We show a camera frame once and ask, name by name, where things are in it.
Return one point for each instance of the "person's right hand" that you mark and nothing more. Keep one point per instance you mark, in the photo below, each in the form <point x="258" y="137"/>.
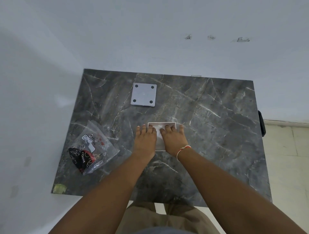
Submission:
<point x="175" y="141"/>

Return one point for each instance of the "person's left hand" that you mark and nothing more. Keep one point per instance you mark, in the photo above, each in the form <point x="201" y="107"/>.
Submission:
<point x="144" y="142"/>

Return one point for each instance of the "person's left middle finger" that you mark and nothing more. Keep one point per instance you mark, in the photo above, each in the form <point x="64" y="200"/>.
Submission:
<point x="149" y="130"/>

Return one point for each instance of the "person's right middle finger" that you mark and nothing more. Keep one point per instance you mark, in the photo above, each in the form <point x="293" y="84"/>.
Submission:
<point x="168" y="129"/>

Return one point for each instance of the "person's left little finger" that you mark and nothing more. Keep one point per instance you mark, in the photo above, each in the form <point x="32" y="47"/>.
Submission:
<point x="138" y="130"/>

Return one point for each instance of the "person's right little finger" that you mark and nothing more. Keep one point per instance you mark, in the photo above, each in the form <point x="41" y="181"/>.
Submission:
<point x="181" y="129"/>

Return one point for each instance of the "white square box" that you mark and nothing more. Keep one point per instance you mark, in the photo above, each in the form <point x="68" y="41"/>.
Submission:
<point x="159" y="142"/>

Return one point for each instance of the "person's left forearm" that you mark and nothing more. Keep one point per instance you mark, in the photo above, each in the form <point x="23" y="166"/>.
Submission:
<point x="108" y="190"/>

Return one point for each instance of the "person's right forearm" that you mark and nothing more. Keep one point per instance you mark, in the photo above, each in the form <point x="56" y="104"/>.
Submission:
<point x="229" y="192"/>

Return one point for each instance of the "white square lid with black dots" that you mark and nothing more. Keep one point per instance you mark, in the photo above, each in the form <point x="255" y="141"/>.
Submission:
<point x="143" y="94"/>

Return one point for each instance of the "clear plastic bag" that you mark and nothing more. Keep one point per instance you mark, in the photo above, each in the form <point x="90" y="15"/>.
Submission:
<point x="101" y="144"/>

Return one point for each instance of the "white label card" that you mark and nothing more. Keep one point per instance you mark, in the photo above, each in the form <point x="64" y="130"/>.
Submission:
<point x="88" y="142"/>

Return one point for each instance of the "black and red pouch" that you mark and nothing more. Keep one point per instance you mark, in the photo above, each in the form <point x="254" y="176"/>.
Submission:
<point x="80" y="159"/>

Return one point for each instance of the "black object at table edge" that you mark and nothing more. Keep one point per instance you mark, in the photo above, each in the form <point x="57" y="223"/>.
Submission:
<point x="262" y="124"/>

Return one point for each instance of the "khaki trousers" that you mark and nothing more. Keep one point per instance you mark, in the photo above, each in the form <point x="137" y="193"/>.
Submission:
<point x="166" y="217"/>

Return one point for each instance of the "yellow-green sticker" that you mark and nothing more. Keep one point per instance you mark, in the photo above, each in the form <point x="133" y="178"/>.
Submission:
<point x="59" y="188"/>

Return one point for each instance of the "grey shirt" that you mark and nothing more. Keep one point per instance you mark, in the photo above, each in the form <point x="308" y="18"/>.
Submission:
<point x="164" y="231"/>

